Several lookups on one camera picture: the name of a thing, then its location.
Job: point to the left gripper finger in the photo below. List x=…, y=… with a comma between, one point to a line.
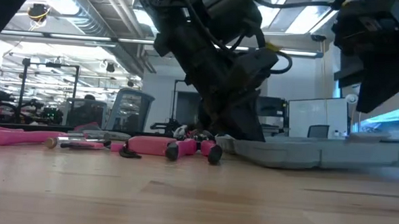
x=214, y=117
x=244, y=120

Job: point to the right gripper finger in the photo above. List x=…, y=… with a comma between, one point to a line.
x=389, y=86

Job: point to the grey plastic tool case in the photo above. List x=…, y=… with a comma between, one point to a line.
x=302, y=153

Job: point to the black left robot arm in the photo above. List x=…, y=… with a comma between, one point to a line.
x=163, y=2

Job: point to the black background robot arm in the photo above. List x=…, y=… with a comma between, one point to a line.
x=165, y=125
x=4, y=107

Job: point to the person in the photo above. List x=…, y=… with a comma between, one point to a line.
x=89, y=97
x=180, y=131

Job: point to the white floor lamp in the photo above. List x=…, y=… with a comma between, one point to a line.
x=351, y=98

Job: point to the black gantry stand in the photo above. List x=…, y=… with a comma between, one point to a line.
x=174, y=97
x=22, y=84

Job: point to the white whiteboard panel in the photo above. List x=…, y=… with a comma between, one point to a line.
x=317, y=115

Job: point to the black office chair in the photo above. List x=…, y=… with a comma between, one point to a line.
x=318, y=134

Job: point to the grey mesh office chair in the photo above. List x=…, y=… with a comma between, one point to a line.
x=128, y=109

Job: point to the black ceiling spot lamp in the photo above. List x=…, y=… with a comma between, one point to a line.
x=110, y=67

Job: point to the grey utility knife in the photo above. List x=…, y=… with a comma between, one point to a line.
x=114, y=135

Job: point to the long ceiling light strip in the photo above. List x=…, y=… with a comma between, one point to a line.
x=81, y=37

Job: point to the black glove grey red cuff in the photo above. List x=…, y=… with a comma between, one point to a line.
x=87, y=125

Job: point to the black security camera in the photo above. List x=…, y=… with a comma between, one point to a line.
x=318, y=38

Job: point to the black table rig frame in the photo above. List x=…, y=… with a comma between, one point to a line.
x=141, y=134

